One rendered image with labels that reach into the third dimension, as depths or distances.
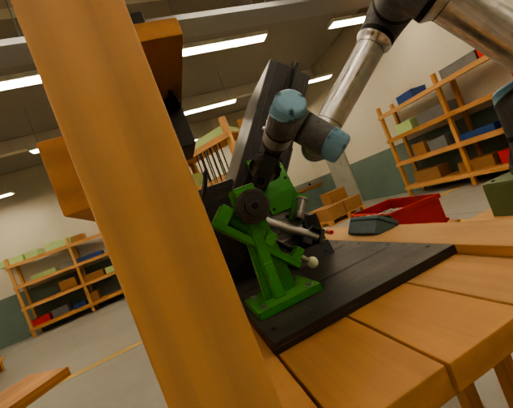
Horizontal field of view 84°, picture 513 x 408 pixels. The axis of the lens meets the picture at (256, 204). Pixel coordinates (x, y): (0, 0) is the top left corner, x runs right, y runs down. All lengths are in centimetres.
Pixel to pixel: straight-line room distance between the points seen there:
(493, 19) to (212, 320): 77
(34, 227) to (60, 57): 1021
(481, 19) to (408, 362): 67
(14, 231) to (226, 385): 1045
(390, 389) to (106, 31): 46
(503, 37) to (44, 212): 1032
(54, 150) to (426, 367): 49
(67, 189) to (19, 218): 1026
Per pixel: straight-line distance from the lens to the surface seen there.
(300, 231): 89
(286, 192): 96
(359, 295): 57
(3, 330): 1095
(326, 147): 66
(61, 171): 39
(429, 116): 683
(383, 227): 96
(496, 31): 83
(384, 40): 89
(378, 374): 42
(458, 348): 44
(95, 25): 33
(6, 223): 1076
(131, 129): 29
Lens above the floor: 112
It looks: level
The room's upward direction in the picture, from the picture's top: 21 degrees counter-clockwise
